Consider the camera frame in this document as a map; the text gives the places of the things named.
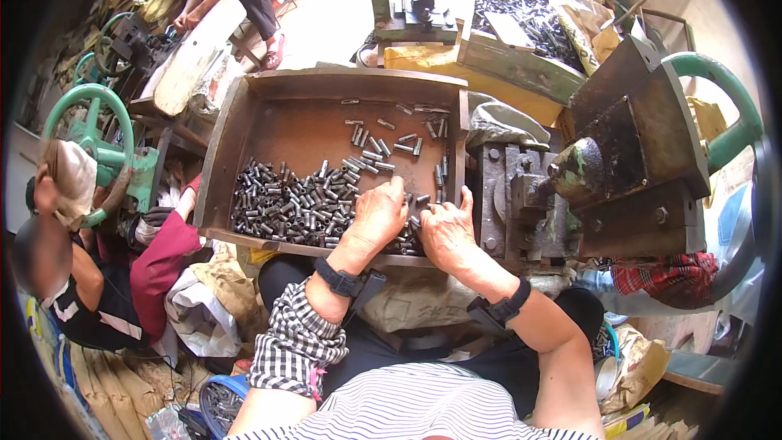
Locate person's left hand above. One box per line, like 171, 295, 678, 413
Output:
342, 176, 411, 255

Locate person's right hand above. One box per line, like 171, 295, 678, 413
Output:
418, 186, 491, 272

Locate pile of small metal tubes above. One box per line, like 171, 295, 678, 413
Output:
230, 97, 453, 257

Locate grey lap sack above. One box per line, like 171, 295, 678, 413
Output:
357, 266, 575, 335

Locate black wrist band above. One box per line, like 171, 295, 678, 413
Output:
313, 257, 387, 312
467, 277, 533, 332

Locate rusty metal tray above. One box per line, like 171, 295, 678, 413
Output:
193, 67, 471, 268

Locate grey cloth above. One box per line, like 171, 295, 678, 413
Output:
466, 93, 552, 151

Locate person's legs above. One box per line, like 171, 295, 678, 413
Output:
257, 253, 606, 419

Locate yellow sack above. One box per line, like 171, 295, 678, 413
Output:
384, 43, 564, 128

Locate brown paper sack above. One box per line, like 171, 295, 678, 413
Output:
189, 241, 271, 343

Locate person's body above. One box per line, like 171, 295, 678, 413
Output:
224, 362, 607, 440

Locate dark press machine green handwheel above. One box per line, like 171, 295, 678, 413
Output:
475, 33, 773, 309

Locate wooden crate of metal tubes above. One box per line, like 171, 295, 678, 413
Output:
457, 0, 589, 106

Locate white plastic bag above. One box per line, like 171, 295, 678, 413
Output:
164, 268, 243, 359

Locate metal bowl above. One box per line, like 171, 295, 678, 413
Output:
594, 354, 619, 402

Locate red plaid cloth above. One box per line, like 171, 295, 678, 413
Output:
610, 252, 720, 301

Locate tan paper sack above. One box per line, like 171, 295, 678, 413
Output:
600, 323, 672, 418

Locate blue basin of metal parts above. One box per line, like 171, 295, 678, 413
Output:
198, 373, 253, 440

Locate heap of tan sacks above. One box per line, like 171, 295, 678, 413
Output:
555, 0, 639, 77

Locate blue and white sack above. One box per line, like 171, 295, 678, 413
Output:
701, 147, 766, 326

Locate wooden bench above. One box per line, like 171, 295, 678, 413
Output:
661, 348, 741, 396

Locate dark metal machine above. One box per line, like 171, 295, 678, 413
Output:
109, 11, 181, 77

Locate stack of cardboard sheets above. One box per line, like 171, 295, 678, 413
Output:
64, 342, 169, 431

